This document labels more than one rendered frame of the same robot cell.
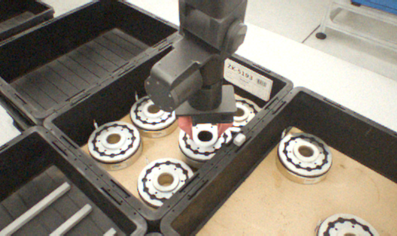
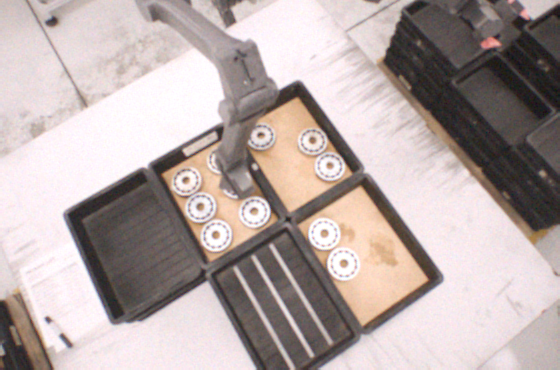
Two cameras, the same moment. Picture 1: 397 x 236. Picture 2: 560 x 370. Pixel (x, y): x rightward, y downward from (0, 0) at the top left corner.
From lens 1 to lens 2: 90 cm
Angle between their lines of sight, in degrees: 39
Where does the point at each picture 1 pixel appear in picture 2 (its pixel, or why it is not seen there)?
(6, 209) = (238, 303)
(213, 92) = not seen: hidden behind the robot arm
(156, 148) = (225, 213)
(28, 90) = (137, 294)
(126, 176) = (239, 234)
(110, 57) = (121, 229)
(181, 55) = (239, 176)
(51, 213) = (249, 277)
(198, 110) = not seen: hidden behind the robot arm
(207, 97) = not seen: hidden behind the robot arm
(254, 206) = (278, 173)
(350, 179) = (279, 121)
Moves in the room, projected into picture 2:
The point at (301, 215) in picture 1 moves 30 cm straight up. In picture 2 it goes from (290, 154) to (291, 117)
